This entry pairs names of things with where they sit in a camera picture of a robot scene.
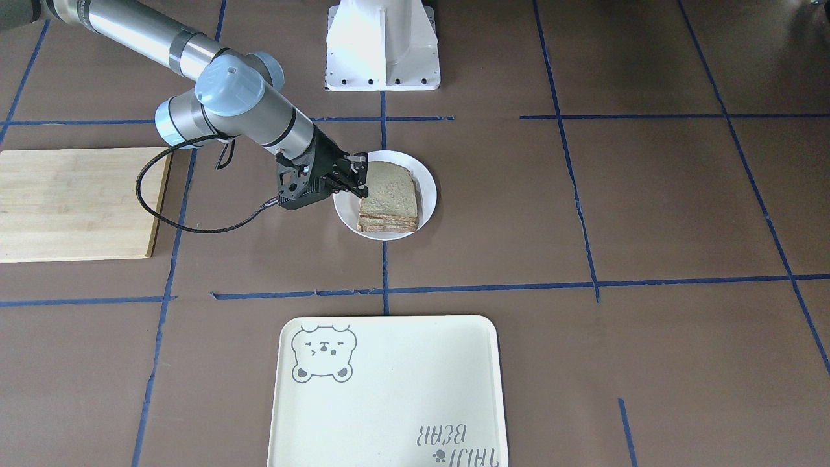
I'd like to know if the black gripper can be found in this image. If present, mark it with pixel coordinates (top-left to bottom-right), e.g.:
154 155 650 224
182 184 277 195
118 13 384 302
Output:
305 126 370 198

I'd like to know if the white round plate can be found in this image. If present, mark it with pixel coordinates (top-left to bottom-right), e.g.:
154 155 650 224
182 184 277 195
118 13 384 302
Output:
332 150 438 241

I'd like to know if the brown bread slice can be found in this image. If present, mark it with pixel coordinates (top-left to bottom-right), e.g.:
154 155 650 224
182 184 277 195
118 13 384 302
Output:
359 162 419 222

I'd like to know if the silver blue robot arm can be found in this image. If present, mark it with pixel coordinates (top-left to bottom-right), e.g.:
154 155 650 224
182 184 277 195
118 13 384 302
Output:
2 1 368 210

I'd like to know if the cream bear tray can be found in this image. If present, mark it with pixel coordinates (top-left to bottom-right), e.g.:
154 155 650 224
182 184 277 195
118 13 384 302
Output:
267 315 510 466

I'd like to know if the wooden cutting board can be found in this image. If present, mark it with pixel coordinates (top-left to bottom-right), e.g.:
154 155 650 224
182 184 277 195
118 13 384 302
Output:
1 147 160 263

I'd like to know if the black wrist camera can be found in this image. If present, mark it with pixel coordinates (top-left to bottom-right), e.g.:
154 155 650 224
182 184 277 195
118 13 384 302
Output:
275 152 332 210

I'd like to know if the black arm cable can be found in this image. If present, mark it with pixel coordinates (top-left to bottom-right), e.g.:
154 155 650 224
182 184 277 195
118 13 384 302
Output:
135 133 283 234

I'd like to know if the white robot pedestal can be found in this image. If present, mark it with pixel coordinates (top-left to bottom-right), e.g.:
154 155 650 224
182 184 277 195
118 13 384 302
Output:
324 1 442 92

